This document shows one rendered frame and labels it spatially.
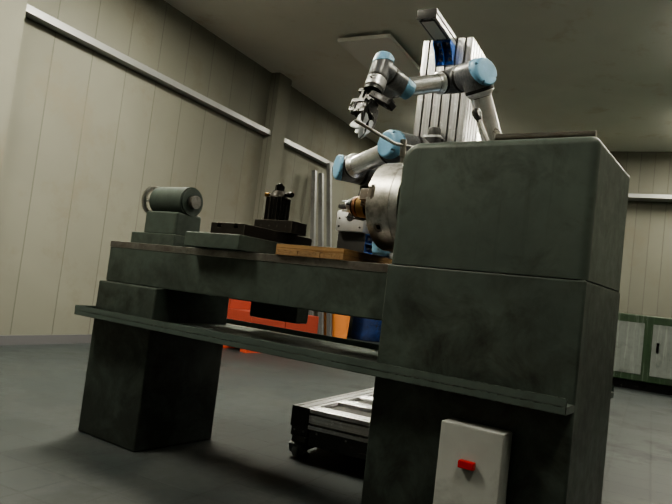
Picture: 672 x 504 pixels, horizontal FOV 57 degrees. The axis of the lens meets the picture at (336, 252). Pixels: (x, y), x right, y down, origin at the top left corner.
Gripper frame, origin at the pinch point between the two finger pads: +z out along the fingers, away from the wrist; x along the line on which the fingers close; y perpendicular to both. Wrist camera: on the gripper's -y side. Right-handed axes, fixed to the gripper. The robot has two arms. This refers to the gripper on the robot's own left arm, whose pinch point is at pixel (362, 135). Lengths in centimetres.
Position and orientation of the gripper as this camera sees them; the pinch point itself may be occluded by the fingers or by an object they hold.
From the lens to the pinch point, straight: 220.8
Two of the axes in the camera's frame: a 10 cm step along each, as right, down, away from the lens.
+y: -8.2, -0.6, 5.7
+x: -4.9, -4.5, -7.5
